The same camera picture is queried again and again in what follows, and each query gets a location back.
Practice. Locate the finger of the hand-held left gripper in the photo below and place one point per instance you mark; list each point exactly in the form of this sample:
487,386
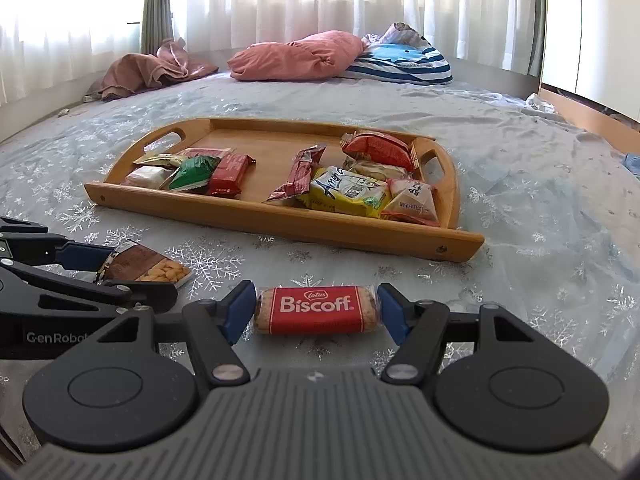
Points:
75,295
85,256

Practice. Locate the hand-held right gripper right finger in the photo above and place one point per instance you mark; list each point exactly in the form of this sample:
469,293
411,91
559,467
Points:
392,312

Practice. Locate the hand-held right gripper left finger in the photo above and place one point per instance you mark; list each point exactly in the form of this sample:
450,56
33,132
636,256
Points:
237,310

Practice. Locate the brown peanut bar packet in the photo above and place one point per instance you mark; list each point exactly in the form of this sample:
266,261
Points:
140,265

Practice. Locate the red biscuit packet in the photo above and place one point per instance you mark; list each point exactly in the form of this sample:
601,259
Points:
315,310

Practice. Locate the white pastry packet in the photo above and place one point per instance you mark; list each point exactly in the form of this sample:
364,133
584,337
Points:
142,176

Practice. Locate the clear pink-edged pastry packet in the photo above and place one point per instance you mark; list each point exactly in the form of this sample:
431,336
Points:
412,202

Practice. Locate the gold snack packet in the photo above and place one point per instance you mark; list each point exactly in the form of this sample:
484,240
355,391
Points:
157,160

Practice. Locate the yellow snack packet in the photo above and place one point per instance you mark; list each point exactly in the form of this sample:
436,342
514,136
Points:
345,192

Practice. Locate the red bar packet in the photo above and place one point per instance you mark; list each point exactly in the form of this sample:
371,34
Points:
230,175

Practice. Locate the green snack packet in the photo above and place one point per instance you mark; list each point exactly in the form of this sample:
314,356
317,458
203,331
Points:
192,172

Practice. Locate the cream pastry packet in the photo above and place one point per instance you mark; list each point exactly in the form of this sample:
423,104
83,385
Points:
370,168

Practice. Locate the long dark red packet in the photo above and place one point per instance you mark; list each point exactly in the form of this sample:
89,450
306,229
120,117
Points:
295,175

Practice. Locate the red orange snack bag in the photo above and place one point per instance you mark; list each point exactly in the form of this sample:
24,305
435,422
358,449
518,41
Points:
380,149

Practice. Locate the snowflake lace bedspread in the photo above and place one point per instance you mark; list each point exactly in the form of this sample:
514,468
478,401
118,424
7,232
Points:
525,185

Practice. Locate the mauve blanket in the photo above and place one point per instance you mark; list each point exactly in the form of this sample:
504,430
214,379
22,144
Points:
145,70

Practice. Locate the blue striped pillow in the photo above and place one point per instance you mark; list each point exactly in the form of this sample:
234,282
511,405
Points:
405,67

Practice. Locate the white crumpled cloth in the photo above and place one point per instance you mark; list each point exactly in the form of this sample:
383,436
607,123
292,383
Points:
540,102

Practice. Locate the pink pillow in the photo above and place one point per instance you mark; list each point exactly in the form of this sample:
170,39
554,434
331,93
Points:
295,57

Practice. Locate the grey-green curtain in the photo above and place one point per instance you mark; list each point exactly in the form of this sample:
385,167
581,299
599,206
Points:
534,15
156,5

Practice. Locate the printed white cloth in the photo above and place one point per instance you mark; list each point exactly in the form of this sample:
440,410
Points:
397,32

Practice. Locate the blue garment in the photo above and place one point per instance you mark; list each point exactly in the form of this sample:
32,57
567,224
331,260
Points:
632,162

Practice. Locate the white wardrobe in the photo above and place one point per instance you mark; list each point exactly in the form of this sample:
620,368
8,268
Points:
595,25

